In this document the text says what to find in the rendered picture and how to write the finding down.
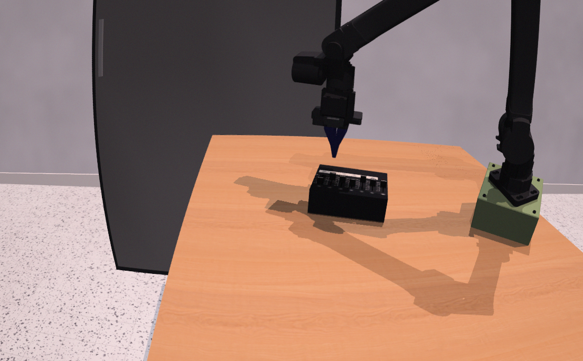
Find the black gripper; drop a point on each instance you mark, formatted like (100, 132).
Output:
(331, 132)

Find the black lighting desk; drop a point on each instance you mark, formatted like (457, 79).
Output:
(349, 192)

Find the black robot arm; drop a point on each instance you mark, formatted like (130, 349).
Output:
(332, 64)

